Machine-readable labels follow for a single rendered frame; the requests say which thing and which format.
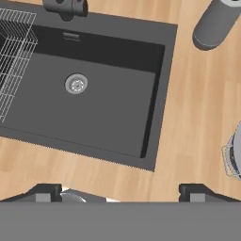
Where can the grey cylinder container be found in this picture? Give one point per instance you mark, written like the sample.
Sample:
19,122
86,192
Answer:
216,26

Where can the dark grey sink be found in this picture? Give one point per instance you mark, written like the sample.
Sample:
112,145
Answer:
94,94

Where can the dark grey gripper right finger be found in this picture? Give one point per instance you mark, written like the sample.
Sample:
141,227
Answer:
194,192

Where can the dark grey sink faucet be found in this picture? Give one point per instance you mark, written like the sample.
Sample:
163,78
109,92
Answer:
67,8

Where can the silver sink drain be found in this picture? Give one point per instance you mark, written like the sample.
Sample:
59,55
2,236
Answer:
76,83

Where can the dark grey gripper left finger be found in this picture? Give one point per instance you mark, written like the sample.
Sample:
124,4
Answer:
47,192

